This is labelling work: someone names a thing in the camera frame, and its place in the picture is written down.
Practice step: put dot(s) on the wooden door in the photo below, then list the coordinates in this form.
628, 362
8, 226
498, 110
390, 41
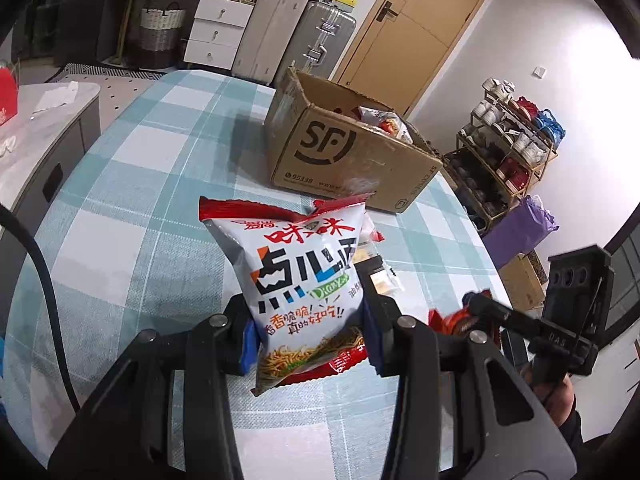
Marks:
425, 35

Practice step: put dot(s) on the wooden pole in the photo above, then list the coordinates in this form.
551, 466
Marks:
124, 25

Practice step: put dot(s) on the person's right hand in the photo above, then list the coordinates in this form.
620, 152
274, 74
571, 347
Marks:
550, 400

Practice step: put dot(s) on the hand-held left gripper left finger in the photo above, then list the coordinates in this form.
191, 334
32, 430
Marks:
247, 345

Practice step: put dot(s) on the white desk with drawers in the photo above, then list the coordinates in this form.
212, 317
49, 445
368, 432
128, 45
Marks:
215, 15

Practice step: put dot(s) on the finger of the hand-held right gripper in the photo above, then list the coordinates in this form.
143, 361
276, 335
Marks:
505, 317

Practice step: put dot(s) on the brown cardboard box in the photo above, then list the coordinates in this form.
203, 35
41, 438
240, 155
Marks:
345, 160

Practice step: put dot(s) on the pale yellow snack packet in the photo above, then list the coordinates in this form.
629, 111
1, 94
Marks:
384, 275

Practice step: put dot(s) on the silver suitcase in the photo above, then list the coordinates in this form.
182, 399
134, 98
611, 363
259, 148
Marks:
320, 45

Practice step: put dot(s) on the beige suitcase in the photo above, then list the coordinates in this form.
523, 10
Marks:
270, 35

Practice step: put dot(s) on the red box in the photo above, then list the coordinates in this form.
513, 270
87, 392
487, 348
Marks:
7, 95

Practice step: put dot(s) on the person's right forearm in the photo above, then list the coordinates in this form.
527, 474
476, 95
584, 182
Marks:
572, 432

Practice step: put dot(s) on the cardboard box with dark print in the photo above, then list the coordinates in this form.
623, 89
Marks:
522, 280

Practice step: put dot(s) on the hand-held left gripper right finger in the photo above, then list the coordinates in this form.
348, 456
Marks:
372, 340

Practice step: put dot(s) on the wooden shoe rack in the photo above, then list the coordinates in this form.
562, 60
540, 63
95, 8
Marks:
505, 160

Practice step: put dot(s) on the dotted patterned rug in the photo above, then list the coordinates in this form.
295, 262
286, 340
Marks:
115, 82

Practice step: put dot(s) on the purple bag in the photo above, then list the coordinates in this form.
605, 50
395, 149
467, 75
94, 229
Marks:
520, 232

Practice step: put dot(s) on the white grey cabinet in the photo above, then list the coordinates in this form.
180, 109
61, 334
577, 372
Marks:
45, 145

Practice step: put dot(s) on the white orange snack packet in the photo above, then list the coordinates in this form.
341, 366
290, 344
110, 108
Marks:
387, 121

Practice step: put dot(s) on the woven laundry basket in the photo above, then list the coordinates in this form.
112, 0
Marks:
160, 35

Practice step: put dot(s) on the white tissue paper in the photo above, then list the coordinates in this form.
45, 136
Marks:
55, 96

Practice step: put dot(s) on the white light switch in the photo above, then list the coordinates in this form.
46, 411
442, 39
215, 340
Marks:
539, 72

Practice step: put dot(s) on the red brown snack packet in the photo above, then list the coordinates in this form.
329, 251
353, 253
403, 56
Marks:
457, 324

